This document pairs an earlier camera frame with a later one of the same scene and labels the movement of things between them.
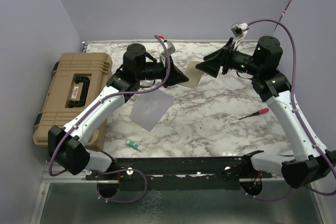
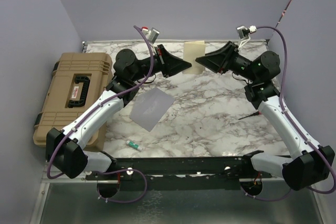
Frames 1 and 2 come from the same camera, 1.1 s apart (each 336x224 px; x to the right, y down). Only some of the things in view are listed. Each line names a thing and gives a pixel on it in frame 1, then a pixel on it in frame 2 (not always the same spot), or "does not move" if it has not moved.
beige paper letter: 193,74 -> 192,51
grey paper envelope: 148,107 does not move
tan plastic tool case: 77,80 does not move
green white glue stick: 131,143 does not move
